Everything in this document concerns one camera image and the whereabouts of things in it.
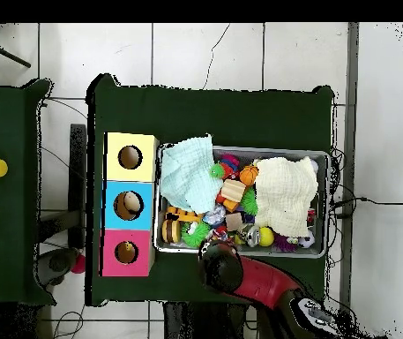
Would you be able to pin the ridged wooden block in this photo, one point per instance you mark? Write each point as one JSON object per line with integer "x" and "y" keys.
{"x": 232, "y": 190}

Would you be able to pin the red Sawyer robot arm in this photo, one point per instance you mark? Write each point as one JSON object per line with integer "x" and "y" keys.
{"x": 264, "y": 282}

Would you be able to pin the yellow ball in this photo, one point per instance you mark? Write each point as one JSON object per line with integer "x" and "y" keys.
{"x": 266, "y": 236}

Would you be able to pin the wooden striped burger toy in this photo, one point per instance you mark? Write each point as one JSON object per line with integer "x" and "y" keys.
{"x": 171, "y": 230}

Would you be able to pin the clear glitter ball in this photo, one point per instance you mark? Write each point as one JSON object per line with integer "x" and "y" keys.
{"x": 215, "y": 214}

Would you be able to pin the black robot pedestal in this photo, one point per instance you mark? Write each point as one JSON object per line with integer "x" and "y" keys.
{"x": 194, "y": 325}

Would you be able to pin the clear mesh bin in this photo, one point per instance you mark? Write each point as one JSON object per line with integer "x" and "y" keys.
{"x": 275, "y": 152}

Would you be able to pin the mint green muslin cloth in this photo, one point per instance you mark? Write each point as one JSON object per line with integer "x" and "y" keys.
{"x": 187, "y": 176}

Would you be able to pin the cream muslin cloth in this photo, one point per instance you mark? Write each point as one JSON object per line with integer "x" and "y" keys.
{"x": 285, "y": 197}

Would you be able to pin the black padded upright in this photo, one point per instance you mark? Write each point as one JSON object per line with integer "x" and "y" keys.
{"x": 77, "y": 159}

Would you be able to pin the small orange basketball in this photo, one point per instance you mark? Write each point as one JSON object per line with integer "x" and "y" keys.
{"x": 249, "y": 175}

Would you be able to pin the wooden box with three holes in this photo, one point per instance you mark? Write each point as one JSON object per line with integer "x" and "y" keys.
{"x": 116, "y": 212}

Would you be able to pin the black tripod leg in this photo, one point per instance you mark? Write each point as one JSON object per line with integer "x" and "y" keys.
{"x": 7, "y": 54}

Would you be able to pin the dark green side table cloth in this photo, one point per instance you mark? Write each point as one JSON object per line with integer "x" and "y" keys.
{"x": 3, "y": 265}

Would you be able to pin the green spiky ball with eyes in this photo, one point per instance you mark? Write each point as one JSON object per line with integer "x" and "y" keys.
{"x": 195, "y": 235}

